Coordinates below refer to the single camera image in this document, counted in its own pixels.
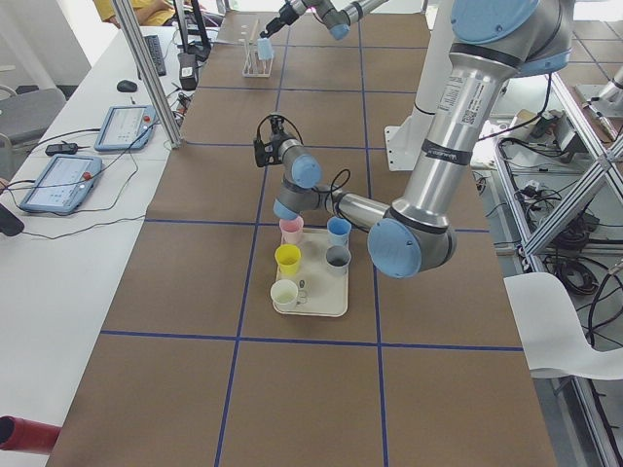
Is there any black computer mouse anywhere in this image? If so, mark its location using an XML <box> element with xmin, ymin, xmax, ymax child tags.
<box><xmin>116</xmin><ymin>80</ymin><xmax>138</xmax><ymax>92</ymax></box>

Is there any black power adapter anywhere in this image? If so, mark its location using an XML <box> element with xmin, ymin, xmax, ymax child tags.
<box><xmin>45</xmin><ymin>143</ymin><xmax>80</xmax><ymax>157</ymax></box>

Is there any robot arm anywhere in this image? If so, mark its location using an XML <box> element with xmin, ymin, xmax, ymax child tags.
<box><xmin>260</xmin><ymin>0</ymin><xmax>386</xmax><ymax>41</ymax></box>
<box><xmin>254</xmin><ymin>1</ymin><xmax>574</xmax><ymax>278</ymax></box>

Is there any white chair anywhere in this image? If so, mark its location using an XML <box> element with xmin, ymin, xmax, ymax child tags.
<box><xmin>504</xmin><ymin>272</ymin><xmax>622</xmax><ymax>380</ymax></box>

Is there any yellow cup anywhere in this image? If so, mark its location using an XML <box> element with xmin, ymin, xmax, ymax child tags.
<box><xmin>275</xmin><ymin>244</ymin><xmax>302</xmax><ymax>276</ymax></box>

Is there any far teach pendant tablet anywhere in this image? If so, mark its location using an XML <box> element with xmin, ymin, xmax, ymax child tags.
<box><xmin>94</xmin><ymin>105</ymin><xmax>156</xmax><ymax>152</ymax></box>

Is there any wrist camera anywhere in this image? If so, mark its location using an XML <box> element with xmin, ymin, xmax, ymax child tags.
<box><xmin>253</xmin><ymin>137</ymin><xmax>267</xmax><ymax>167</ymax></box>

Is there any white wire cup rack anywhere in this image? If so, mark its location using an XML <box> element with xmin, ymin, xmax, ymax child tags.
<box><xmin>239</xmin><ymin>19</ymin><xmax>274</xmax><ymax>78</ymax></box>

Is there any near teach pendant tablet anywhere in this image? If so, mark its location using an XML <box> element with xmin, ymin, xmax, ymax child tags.
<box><xmin>18</xmin><ymin>155</ymin><xmax>103</xmax><ymax>215</ymax></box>

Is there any teach pendant tablet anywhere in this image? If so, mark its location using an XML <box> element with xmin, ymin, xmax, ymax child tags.
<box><xmin>94</xmin><ymin>105</ymin><xmax>156</xmax><ymax>152</ymax></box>
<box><xmin>18</xmin><ymin>155</ymin><xmax>103</xmax><ymax>215</ymax></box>

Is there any aluminium frame post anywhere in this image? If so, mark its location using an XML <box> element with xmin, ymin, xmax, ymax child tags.
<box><xmin>111</xmin><ymin>0</ymin><xmax>182</xmax><ymax>149</ymax></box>

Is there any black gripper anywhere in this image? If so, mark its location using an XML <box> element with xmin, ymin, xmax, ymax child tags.
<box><xmin>263</xmin><ymin>115</ymin><xmax>290</xmax><ymax>163</ymax></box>
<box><xmin>260</xmin><ymin>4</ymin><xmax>300</xmax><ymax>38</ymax></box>

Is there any cream serving tray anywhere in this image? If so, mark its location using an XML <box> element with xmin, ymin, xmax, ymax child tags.
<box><xmin>273</xmin><ymin>229</ymin><xmax>348</xmax><ymax>317</ymax></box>

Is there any red cylinder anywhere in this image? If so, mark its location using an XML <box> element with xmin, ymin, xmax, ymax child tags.
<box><xmin>1</xmin><ymin>415</ymin><xmax>61</xmax><ymax>455</ymax></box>

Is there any blue cup on tray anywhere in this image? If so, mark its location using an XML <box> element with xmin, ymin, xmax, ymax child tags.
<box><xmin>326</xmin><ymin>216</ymin><xmax>351</xmax><ymax>246</ymax></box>

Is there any black keyboard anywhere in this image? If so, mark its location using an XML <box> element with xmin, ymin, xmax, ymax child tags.
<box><xmin>143</xmin><ymin>35</ymin><xmax>166</xmax><ymax>76</ymax></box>

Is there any grey cup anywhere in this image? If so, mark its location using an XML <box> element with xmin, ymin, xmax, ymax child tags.
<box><xmin>325</xmin><ymin>245</ymin><xmax>351</xmax><ymax>276</ymax></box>

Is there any black monitor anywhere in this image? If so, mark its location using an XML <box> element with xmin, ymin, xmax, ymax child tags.
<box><xmin>173</xmin><ymin>0</ymin><xmax>211</xmax><ymax>62</ymax></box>

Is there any white cream cup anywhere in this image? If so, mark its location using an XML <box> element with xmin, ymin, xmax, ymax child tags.
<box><xmin>270</xmin><ymin>279</ymin><xmax>299</xmax><ymax>311</ymax></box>

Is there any pink cup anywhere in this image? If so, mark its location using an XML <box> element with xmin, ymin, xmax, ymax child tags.
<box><xmin>278</xmin><ymin>216</ymin><xmax>305</xmax><ymax>245</ymax></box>

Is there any black box with label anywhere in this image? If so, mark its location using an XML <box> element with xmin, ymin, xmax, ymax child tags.
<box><xmin>177</xmin><ymin>53</ymin><xmax>199</xmax><ymax>90</ymax></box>

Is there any light blue cup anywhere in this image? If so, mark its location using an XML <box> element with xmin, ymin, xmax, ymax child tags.
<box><xmin>256</xmin><ymin>37</ymin><xmax>275</xmax><ymax>61</ymax></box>

